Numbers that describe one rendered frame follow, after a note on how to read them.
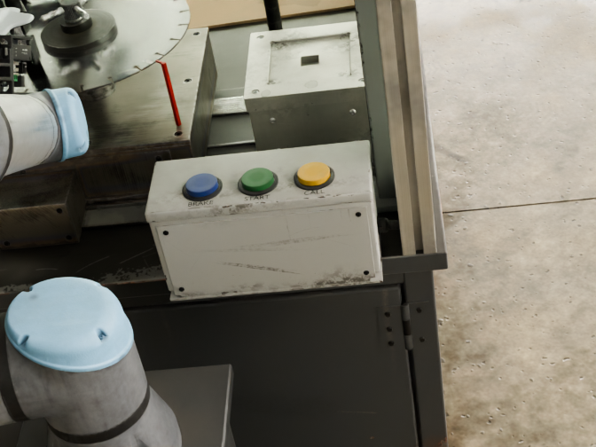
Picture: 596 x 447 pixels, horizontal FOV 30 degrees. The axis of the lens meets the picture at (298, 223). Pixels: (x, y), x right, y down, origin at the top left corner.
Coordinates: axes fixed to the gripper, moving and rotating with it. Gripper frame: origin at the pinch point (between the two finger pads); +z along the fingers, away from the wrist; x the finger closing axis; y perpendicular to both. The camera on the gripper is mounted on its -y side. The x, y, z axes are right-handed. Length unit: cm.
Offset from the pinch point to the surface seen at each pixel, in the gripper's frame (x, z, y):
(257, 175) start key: -13.2, -2.1, 33.9
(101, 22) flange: 7.2, 18.7, 3.8
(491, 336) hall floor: -53, 101, 55
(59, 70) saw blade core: 0.0, 10.0, 1.4
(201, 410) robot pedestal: -40, -13, 30
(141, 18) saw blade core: 8.0, 21.8, 8.8
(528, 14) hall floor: 22, 213, 54
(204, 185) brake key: -14.5, -4.0, 27.7
